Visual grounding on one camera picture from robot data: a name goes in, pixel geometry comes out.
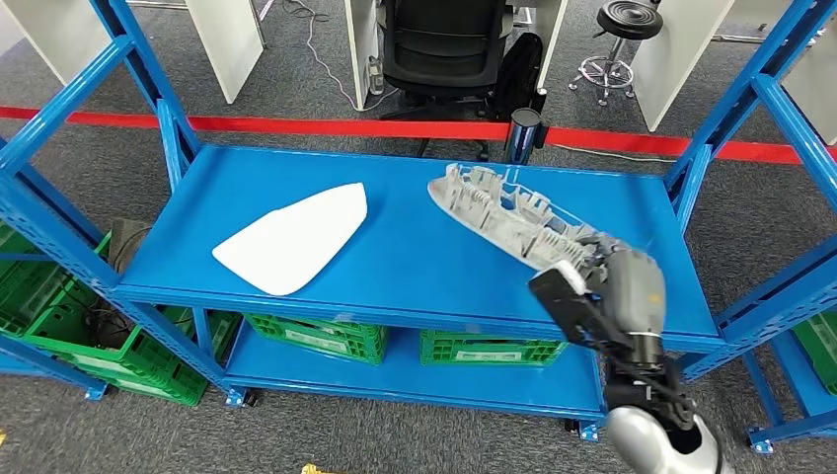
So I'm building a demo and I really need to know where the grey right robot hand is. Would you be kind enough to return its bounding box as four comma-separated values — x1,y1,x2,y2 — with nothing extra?
574,235,669,340

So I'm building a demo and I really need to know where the grey plastic wheel cover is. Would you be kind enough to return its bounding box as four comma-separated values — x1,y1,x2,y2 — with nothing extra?
427,163,629,277

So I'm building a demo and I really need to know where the red barrier belt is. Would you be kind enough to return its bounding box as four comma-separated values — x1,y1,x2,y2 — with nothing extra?
544,127,837,166
0,106,512,143

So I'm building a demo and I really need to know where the green plastic crate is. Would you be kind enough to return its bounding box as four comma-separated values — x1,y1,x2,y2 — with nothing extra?
245,313,390,342
78,365,210,408
419,343,567,367
23,232,243,407
419,330,569,352
791,312,837,397
0,222,67,338
251,327,387,366

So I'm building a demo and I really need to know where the white desk panel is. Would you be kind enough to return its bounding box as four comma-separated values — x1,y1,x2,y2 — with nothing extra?
781,26,837,146
185,0,266,105
532,0,569,90
342,0,384,112
631,0,737,133
0,0,114,86

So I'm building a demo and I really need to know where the black backpack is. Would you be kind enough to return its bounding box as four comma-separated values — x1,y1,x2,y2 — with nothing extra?
489,33,547,124

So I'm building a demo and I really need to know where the black round stool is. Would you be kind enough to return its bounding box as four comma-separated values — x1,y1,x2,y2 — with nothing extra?
567,0,665,108

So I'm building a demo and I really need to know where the black office chair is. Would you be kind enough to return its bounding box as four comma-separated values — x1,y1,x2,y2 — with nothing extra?
379,0,518,162

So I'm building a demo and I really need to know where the white power strip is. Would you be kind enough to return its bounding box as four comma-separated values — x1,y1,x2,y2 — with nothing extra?
365,55,386,98

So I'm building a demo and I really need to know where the white curved plastic panel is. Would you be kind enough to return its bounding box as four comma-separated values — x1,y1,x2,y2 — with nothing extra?
211,182,369,297

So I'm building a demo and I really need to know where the dark grey floor box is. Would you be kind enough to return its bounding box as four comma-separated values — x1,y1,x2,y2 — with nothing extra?
106,217,154,275

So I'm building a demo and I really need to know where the white floor cable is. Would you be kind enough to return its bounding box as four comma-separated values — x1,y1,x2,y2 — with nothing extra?
280,0,400,113
549,143,678,164

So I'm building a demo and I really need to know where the blue chrome stanchion post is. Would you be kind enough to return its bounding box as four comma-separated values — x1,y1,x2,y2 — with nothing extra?
503,108,544,166

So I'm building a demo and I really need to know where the black cable bundle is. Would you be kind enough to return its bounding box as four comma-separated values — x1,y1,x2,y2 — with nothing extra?
65,287,140,352

